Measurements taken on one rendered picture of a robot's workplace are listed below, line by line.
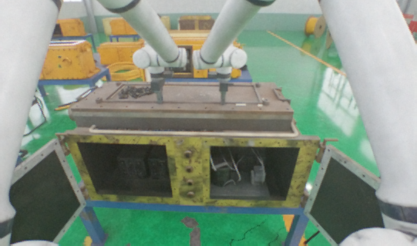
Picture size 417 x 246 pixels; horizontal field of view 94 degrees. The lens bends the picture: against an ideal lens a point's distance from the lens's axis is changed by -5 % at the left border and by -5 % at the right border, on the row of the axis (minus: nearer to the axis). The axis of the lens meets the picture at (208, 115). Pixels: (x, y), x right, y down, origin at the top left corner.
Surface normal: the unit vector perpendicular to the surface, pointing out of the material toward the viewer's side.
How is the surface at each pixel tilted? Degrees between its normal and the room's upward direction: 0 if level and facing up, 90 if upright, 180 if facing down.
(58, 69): 90
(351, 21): 80
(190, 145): 90
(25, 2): 69
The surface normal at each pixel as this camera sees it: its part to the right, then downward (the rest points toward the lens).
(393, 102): -0.69, 0.02
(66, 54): -0.01, 0.48
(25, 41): 0.93, -0.01
